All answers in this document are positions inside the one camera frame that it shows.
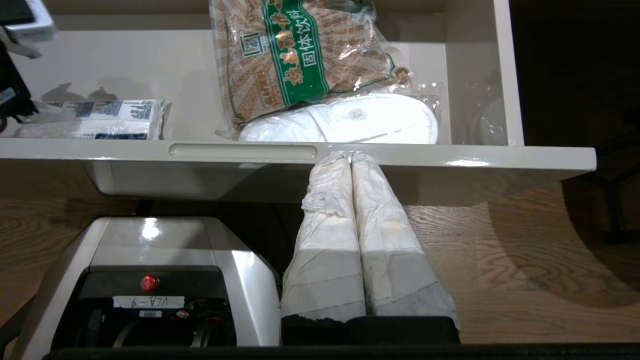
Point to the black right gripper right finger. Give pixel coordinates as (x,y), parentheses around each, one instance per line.
(395,260)

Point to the white tissue pack blue print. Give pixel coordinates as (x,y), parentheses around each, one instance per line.
(100,120)

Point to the red emergency stop button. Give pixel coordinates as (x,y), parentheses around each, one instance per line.
(149,282)

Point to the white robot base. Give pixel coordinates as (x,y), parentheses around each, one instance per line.
(165,240)

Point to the white handwritten label sticker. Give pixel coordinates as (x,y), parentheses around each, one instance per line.
(147,302)

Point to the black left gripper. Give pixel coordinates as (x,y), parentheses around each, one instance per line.
(12,90)

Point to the white slippers in flat bag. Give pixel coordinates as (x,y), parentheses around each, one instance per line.
(360,122)

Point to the open grey drawer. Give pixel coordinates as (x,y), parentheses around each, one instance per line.
(150,65)

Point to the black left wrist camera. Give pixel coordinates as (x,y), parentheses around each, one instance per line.
(30,22)

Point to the dark furniture leg frame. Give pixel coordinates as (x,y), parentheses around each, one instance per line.
(616,210)

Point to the green brown snack bag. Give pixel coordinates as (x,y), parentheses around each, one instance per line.
(300,55)

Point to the small barcode sticker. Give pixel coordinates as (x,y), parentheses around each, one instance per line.
(150,314)

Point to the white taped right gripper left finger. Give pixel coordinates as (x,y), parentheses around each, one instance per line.
(325,250)

